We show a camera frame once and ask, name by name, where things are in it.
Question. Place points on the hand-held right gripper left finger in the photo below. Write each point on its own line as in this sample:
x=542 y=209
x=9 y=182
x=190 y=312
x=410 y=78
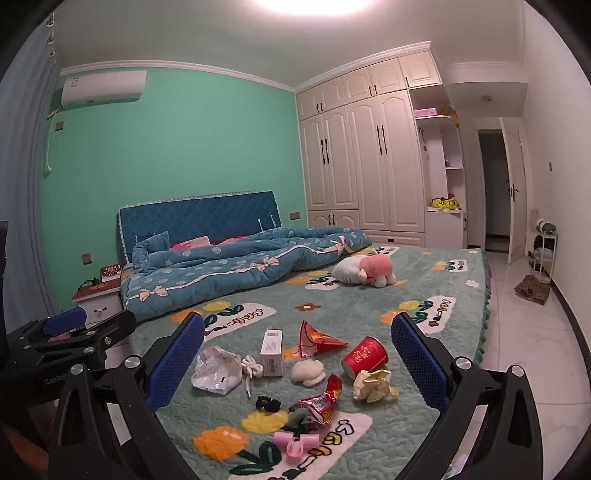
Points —
x=178 y=360

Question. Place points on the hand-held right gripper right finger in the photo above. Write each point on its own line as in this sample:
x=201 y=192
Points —
x=418 y=360

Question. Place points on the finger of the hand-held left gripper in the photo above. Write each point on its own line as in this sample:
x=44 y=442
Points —
x=115 y=327
x=64 y=321

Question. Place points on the clear plastic wrapper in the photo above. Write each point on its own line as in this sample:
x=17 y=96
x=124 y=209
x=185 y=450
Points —
x=214 y=371

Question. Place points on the yellowish paper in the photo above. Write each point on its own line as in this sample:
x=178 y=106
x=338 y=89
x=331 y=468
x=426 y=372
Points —
x=374 y=387

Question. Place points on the red paper cup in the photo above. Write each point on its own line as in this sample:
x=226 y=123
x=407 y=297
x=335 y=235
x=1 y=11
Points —
x=362 y=357

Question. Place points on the white cardboard box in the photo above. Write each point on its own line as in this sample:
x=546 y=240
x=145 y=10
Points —
x=272 y=355

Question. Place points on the red orange snack packet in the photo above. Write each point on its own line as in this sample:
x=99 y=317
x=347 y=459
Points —
x=314 y=341

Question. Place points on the red crinkled snack wrapper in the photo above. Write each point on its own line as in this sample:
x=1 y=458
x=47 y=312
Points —
x=318 y=401

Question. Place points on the white tissue ball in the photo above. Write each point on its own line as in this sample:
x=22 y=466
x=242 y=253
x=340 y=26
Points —
x=308 y=371

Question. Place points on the pink plastic clip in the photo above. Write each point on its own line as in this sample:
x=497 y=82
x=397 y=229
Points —
x=295 y=445

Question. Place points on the white nightstand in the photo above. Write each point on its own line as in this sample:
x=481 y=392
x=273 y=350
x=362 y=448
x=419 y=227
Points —
x=101 y=302

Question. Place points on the bed with green floral cover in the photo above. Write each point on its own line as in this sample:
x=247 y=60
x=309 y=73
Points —
x=369 y=323

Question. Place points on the blue pillow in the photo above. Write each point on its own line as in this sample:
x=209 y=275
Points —
x=152 y=244

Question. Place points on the blue bow print quilt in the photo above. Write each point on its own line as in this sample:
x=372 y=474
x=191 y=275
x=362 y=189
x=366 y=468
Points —
x=221 y=272

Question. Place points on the pink and white plush toy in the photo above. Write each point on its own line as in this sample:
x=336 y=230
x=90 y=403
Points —
x=364 y=270

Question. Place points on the pink pillow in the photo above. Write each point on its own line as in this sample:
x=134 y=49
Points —
x=191 y=243

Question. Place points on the woven straw basket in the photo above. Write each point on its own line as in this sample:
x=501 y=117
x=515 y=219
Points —
x=532 y=290

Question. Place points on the blue quilted headboard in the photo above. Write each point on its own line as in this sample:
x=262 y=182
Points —
x=198 y=217

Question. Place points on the white open shelf unit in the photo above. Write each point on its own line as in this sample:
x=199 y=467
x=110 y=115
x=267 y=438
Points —
x=455 y=226

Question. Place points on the blue grey curtain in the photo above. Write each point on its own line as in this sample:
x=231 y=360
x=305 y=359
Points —
x=23 y=184

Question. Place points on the yellow plush toy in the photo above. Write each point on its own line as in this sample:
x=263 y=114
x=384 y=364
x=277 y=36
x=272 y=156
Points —
x=445 y=203

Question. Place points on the white metal rack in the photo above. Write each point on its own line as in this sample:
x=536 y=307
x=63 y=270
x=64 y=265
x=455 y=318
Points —
x=549 y=258

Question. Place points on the white air conditioner pipe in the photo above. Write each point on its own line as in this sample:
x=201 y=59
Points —
x=50 y=147

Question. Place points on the grey rolled cloth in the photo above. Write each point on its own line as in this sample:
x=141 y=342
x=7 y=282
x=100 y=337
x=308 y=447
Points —
x=545 y=226

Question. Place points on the white door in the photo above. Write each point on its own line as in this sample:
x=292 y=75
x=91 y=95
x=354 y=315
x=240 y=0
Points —
x=513 y=194

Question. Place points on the white wardrobe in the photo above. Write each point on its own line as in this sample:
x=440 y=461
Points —
x=369 y=161

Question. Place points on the white air conditioner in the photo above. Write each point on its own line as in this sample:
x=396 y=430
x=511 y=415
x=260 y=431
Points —
x=104 y=90

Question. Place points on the small tan basket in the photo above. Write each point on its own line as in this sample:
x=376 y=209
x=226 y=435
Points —
x=449 y=115

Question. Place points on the pink box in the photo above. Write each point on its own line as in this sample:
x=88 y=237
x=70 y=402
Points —
x=425 y=111

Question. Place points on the ceiling light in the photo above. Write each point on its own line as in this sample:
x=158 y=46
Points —
x=314 y=3

